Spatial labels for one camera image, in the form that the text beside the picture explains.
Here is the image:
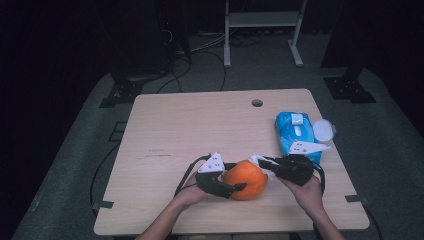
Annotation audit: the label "person's left hand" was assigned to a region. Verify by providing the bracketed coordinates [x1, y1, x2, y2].
[172, 173, 215, 212]

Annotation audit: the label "grey tape strip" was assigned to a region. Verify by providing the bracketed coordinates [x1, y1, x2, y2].
[91, 199, 115, 211]
[344, 194, 370, 205]

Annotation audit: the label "black cable beside table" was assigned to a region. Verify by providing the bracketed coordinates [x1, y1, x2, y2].
[88, 142, 122, 215]

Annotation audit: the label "orange plush toy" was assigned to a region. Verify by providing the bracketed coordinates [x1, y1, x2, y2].
[220, 159, 270, 202]

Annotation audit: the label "white metal stand frame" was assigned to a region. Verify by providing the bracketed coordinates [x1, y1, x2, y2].
[223, 0, 309, 69]

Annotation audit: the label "black stand base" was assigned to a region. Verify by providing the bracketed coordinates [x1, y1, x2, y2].
[322, 67, 378, 105]
[98, 75, 145, 109]

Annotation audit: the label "hand-held gripper cable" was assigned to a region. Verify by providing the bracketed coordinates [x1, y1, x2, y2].
[173, 153, 213, 198]
[310, 162, 326, 197]

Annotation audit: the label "blue wet wipe pack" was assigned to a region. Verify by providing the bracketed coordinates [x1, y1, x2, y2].
[273, 111, 338, 166]

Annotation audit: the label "black floor cable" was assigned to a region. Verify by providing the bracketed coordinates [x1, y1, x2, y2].
[155, 49, 228, 95]

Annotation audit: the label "white floor cables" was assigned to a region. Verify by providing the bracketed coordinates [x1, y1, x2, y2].
[190, 30, 228, 54]

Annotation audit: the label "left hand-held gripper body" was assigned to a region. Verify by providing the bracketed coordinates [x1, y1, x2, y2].
[194, 151, 237, 200]

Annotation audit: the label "right hand-held gripper cable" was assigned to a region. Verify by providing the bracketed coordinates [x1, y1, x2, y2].
[310, 162, 326, 197]

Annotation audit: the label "white wet wipe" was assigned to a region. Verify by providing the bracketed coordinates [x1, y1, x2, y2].
[247, 152, 278, 183]

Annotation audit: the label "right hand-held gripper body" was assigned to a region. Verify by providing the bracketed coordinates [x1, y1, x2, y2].
[274, 140, 332, 187]

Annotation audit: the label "left hand-held gripper cable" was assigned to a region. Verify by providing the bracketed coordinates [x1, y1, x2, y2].
[173, 153, 213, 198]

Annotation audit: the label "person's right hand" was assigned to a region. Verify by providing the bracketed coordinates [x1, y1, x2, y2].
[277, 174, 326, 218]

